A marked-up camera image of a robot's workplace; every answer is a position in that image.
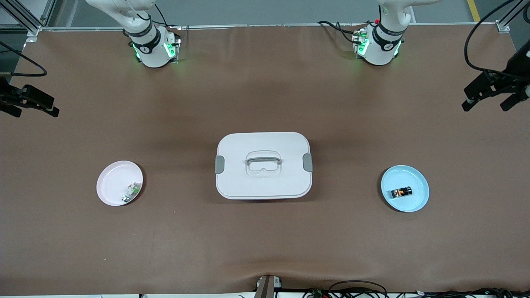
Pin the white lidded storage box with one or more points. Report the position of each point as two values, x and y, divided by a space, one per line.
265 178

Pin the pink plate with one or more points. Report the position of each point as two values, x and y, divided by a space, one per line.
114 186

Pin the small white connector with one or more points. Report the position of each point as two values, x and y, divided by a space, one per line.
276 282

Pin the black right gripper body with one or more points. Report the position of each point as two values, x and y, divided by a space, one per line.
5 97

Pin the aluminium frame post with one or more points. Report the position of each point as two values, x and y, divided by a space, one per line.
33 31
503 27

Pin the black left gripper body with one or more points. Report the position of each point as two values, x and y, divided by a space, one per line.
514 69

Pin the green and white switch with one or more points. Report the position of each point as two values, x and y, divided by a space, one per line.
131 192

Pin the orange and black switch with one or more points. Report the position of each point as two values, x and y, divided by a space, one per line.
401 192

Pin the light blue plate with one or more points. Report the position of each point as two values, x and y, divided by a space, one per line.
403 205

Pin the brown table mat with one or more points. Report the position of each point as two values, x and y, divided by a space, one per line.
265 240

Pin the metal table edge rail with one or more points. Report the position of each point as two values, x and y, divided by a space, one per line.
269 26

